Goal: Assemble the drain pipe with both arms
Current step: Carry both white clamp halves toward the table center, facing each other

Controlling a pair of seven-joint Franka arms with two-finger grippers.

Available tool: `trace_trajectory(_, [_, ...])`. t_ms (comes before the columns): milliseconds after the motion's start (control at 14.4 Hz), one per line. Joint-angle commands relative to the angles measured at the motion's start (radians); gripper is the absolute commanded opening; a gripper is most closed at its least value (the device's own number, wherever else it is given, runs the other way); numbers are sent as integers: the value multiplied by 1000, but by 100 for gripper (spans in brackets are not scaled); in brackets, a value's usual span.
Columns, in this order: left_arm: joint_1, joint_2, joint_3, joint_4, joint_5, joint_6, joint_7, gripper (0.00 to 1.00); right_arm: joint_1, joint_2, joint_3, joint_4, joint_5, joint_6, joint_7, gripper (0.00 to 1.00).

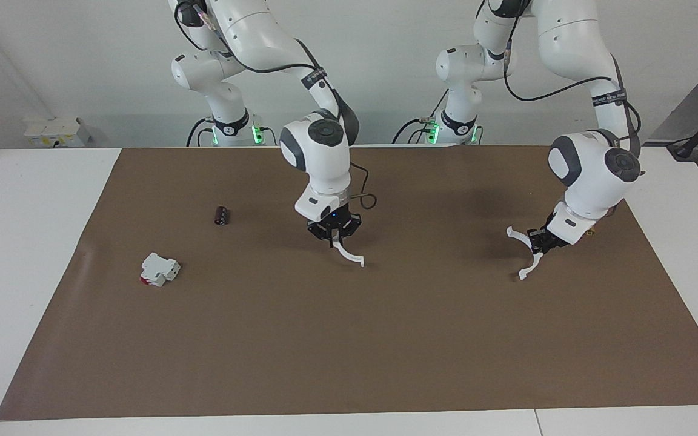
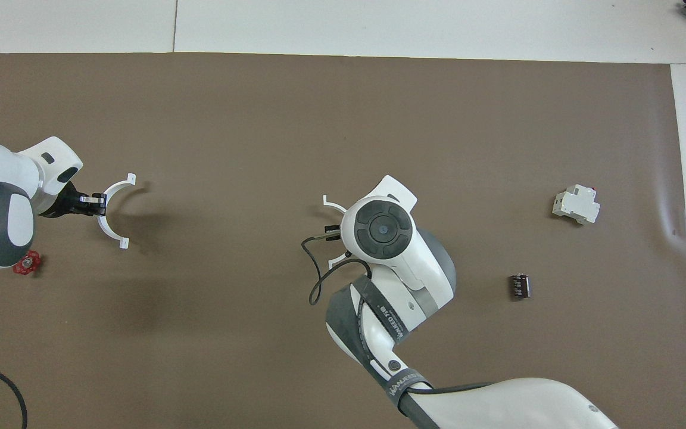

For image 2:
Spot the red handwheel brass valve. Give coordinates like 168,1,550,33
13,250,42,276

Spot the white half pipe clamp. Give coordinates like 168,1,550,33
322,194,351,268
96,173,136,249

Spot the small black terminal block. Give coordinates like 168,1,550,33
509,273,531,300

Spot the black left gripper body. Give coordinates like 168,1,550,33
38,181,91,219

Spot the white circuit breaker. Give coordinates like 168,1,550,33
551,185,601,226

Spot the brown table mat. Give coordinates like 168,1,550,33
0,52,686,429

